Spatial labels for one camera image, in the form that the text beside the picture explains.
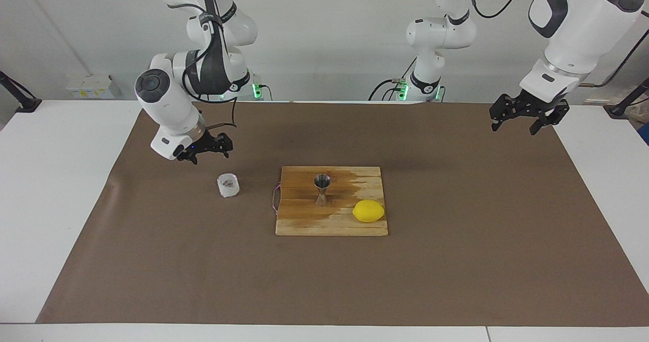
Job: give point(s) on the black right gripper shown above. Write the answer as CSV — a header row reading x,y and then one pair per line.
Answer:
x,y
208,144

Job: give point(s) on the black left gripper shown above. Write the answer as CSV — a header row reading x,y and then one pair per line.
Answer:
x,y
532,104

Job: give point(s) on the clear plastic cup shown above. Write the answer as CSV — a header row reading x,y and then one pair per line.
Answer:
x,y
228,190

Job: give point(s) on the steel double jigger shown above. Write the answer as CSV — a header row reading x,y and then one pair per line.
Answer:
x,y
322,181

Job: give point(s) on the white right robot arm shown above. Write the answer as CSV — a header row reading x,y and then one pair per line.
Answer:
x,y
167,104

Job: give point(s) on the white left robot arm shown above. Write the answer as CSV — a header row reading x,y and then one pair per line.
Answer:
x,y
578,28

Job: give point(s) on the black clamp stand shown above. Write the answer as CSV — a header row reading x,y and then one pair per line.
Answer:
x,y
28,105
616,110

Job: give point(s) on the blue object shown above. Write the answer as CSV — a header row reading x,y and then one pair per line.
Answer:
x,y
645,133

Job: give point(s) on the wooden cutting board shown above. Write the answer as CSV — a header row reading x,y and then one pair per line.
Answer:
x,y
314,220

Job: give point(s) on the white power strip box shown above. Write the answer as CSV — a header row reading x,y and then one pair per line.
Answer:
x,y
91,86

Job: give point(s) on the brown table mat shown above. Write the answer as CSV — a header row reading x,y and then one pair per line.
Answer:
x,y
152,271

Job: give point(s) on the yellow lemon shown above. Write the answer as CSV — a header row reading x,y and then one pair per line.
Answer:
x,y
368,211

